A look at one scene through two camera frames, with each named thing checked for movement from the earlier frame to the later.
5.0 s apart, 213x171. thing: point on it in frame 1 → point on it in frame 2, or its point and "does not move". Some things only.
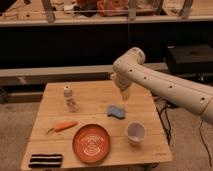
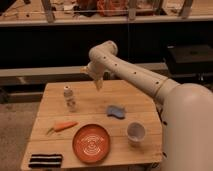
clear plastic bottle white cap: x=69 y=99 does not move
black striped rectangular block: x=45 y=161 does not move
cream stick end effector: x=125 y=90 → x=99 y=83
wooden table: x=88 y=125 does not move
